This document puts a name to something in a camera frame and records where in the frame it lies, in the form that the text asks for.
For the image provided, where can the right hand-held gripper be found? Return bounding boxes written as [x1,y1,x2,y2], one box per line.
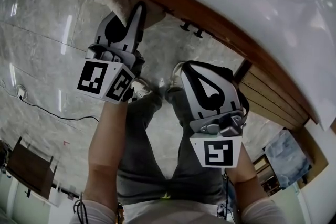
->
[181,61,249,168]

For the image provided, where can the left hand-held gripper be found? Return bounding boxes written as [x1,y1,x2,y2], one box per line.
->
[76,1,146,104]

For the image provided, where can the white fluffy cloth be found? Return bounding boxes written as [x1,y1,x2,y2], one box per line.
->
[91,0,167,32]

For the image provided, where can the person's left forearm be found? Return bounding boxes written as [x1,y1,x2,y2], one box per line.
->
[83,101,129,208]

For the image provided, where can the person's right forearm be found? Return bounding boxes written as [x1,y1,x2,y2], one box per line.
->
[227,143,263,208]

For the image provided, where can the white low cabinet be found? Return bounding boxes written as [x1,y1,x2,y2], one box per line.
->
[0,167,79,224]

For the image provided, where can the person's right shoe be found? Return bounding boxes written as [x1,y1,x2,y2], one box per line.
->
[167,61,184,92]

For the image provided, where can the person's shoe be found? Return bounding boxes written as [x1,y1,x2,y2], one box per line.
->
[130,78,154,99]
[167,61,184,92]

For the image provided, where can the wooden slatted shelf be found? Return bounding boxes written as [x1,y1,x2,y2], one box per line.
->
[234,59,311,131]

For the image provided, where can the person's left shoe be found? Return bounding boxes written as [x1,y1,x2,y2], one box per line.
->
[130,78,154,99]

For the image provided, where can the person's grey trousers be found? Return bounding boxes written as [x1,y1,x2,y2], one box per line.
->
[117,86,232,205]

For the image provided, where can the blue marbled board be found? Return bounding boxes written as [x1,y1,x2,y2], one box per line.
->
[264,130,313,188]

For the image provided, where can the white floor power socket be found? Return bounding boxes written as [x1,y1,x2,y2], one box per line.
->
[15,85,28,100]

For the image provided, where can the dark brown wooden table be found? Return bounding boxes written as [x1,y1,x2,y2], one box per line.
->
[5,136,58,200]

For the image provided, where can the black power cable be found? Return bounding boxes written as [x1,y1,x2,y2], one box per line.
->
[19,95,100,122]

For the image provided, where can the light wooden frame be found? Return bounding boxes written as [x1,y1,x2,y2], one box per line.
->
[290,123,329,189]

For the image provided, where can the thin black cable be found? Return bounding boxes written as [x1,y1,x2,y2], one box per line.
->
[73,193,90,224]

